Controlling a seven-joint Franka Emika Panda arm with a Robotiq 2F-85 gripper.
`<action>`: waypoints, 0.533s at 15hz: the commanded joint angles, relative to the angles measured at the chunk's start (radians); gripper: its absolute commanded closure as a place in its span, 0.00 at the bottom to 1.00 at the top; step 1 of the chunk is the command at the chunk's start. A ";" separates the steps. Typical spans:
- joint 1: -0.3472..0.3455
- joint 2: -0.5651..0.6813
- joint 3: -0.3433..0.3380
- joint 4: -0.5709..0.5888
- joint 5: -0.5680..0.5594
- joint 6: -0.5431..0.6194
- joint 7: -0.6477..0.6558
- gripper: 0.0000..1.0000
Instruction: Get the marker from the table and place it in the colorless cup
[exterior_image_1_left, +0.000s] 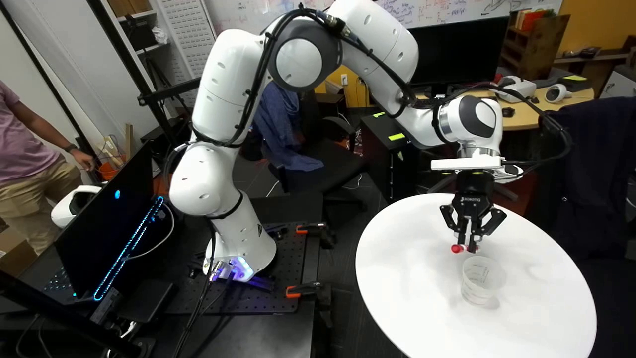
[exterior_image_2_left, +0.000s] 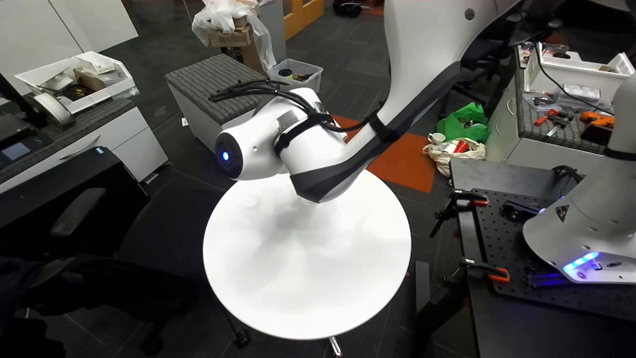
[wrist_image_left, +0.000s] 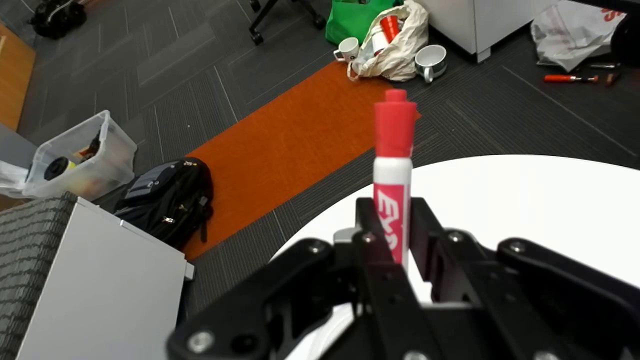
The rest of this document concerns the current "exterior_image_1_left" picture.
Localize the black office chair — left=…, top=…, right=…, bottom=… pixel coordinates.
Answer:
left=535, top=97, right=636, bottom=260

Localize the grey box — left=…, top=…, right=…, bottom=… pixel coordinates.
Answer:
left=598, top=65, right=636, bottom=101

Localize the clear plastic cup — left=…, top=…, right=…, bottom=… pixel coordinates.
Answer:
left=459, top=256, right=507, bottom=310

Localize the black chair with jacket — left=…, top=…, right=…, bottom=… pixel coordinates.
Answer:
left=270, top=111, right=385, bottom=206

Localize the round wooden desk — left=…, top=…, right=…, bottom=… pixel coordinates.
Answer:
left=395, top=81, right=596, bottom=133

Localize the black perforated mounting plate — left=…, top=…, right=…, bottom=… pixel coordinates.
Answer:
left=131, top=216, right=320, bottom=316

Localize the black computer case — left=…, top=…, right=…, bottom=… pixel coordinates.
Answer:
left=26, top=148, right=175, bottom=314

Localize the black metal bar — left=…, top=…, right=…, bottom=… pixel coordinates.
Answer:
left=0, top=268, right=143, bottom=349

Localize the person hand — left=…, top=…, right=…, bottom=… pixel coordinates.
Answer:
left=67, top=146, right=99, bottom=172

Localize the white VR headset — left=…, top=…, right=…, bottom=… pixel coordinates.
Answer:
left=497, top=73, right=539, bottom=101
left=50, top=182, right=103, bottom=230

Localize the black computer tower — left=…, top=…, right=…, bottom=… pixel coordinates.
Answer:
left=360, top=107, right=423, bottom=200

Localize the brown wooden shelf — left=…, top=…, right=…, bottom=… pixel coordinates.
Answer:
left=501, top=7, right=572, bottom=81

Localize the white perforated panel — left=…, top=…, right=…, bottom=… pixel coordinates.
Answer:
left=155, top=0, right=226, bottom=111

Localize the black boom bar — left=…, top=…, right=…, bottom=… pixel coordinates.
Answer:
left=137, top=77, right=203, bottom=107

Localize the white VR controller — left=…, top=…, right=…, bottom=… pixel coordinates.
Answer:
left=543, top=81, right=572, bottom=105

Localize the whiteboard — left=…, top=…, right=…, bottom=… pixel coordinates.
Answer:
left=205, top=0, right=564, bottom=31

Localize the person bare forearm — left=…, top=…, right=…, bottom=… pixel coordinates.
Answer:
left=12, top=97, right=81, bottom=156

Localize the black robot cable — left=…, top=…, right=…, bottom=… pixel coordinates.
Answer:
left=226, top=5, right=574, bottom=176

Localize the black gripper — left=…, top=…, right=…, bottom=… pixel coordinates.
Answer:
left=439, top=170, right=509, bottom=254

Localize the black computer monitor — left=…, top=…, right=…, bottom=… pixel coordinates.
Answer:
left=409, top=15, right=513, bottom=87

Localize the orange handled black clamp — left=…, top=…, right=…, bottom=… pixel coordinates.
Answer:
left=294, top=220, right=332, bottom=238
left=284, top=280, right=324, bottom=300

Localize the person in pink shirt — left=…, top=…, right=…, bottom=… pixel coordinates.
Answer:
left=0, top=77, right=85, bottom=256

